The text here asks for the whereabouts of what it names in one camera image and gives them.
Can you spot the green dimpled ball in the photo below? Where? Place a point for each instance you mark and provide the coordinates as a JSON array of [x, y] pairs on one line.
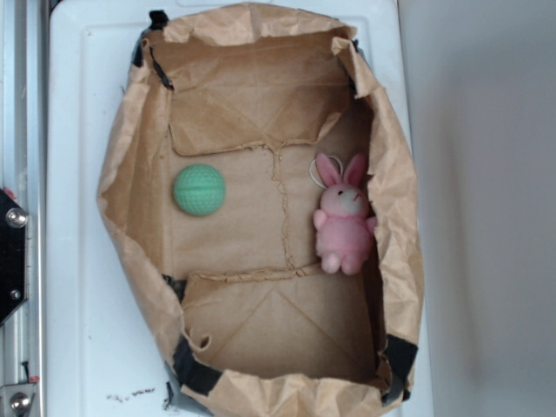
[[199, 189]]

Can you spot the pink plush bunny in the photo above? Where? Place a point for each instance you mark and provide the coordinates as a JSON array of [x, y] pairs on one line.
[[344, 227]]

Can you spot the brown paper bag liner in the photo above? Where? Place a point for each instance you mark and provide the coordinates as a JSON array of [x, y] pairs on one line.
[[241, 311]]

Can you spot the black mounting bracket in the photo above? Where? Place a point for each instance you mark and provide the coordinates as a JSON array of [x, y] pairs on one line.
[[14, 275]]

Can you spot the aluminium frame rail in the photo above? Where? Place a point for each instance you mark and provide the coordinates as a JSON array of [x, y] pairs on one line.
[[24, 78]]

